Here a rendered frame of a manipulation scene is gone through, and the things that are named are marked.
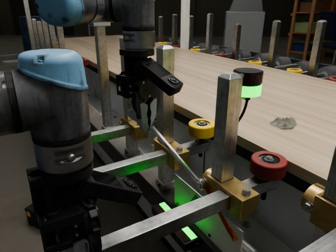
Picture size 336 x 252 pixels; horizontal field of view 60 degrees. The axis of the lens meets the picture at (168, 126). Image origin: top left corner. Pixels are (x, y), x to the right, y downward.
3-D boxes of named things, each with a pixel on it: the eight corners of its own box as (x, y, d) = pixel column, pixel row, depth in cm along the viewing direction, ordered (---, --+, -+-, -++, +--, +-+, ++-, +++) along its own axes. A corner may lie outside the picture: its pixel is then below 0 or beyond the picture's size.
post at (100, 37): (105, 133, 130) (95, 26, 112) (101, 129, 133) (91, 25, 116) (114, 131, 132) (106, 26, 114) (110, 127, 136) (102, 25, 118)
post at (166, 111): (163, 202, 92) (162, 46, 73) (158, 196, 95) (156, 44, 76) (173, 199, 93) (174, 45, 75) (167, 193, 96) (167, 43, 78)
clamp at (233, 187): (239, 221, 60) (242, 201, 58) (200, 188, 70) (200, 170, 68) (259, 212, 62) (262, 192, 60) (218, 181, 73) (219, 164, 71)
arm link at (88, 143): (82, 121, 44) (100, 141, 38) (85, 148, 46) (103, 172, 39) (28, 131, 40) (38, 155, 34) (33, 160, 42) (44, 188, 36)
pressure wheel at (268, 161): (264, 213, 65) (271, 169, 61) (239, 195, 72) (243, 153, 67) (287, 202, 69) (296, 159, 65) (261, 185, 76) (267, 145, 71)
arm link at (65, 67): (6, 49, 36) (76, 45, 40) (22, 131, 40) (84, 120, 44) (9, 59, 30) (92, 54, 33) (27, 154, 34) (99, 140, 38)
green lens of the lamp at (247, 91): (245, 99, 57) (247, 88, 56) (225, 92, 62) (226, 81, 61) (267, 94, 60) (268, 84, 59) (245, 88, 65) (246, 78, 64)
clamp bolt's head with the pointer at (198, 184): (230, 240, 60) (197, 178, 67) (224, 243, 62) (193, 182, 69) (237, 236, 61) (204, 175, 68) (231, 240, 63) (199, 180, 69)
